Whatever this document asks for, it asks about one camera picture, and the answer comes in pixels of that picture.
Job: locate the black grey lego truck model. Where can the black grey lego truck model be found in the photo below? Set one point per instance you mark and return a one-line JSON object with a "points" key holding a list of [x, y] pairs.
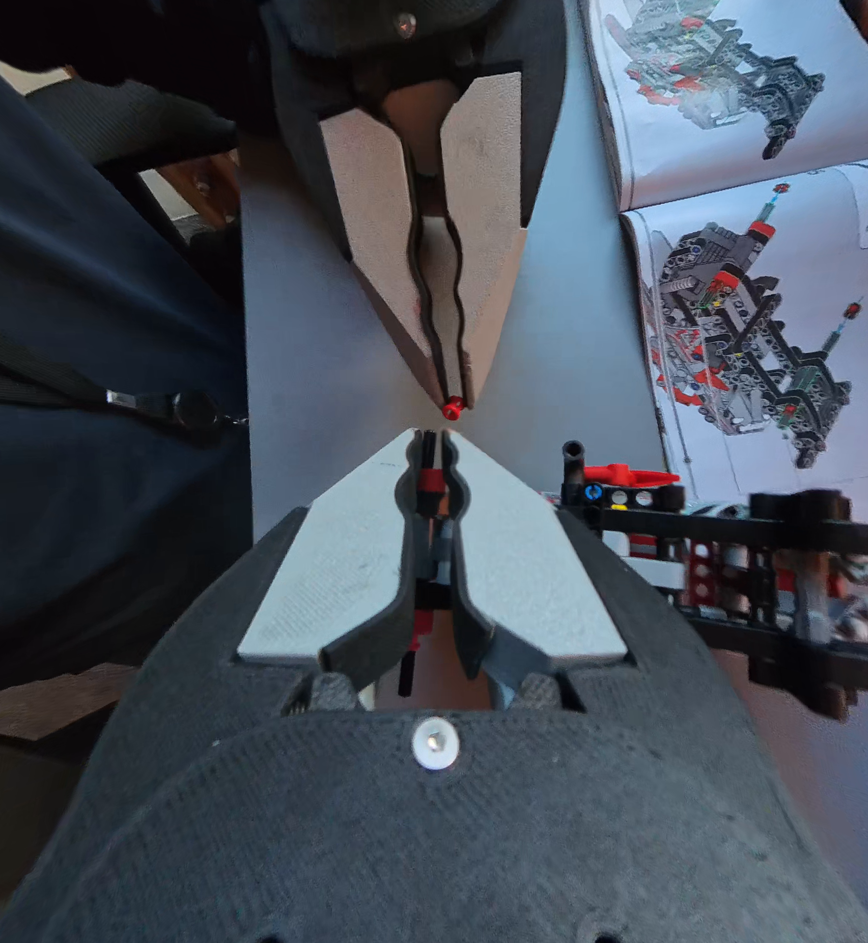
{"points": [[700, 527]]}

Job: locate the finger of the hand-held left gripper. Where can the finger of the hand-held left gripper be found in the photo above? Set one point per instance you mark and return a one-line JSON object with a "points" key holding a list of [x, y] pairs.
{"points": [[376, 221], [489, 221]]}

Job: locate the black lego axle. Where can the black lego axle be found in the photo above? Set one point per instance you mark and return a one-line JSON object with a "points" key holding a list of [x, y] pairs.
{"points": [[429, 449]]}

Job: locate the small red lego bush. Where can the small red lego bush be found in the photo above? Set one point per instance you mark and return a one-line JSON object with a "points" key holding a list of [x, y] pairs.
{"points": [[453, 407]]}

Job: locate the black office chair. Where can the black office chair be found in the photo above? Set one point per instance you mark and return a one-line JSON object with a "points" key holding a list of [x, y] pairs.
{"points": [[132, 122]]}

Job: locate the person's left forearm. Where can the person's left forearm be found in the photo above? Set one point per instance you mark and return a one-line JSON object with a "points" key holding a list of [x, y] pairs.
{"points": [[109, 30]]}

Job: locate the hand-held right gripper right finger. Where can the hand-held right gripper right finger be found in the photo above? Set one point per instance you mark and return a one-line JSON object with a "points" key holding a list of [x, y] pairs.
{"points": [[538, 582]]}

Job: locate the person's left hand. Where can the person's left hand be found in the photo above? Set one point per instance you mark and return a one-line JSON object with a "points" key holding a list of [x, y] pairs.
{"points": [[420, 125]]}

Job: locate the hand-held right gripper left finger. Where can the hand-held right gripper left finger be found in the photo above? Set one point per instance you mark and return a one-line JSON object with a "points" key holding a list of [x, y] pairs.
{"points": [[338, 567]]}

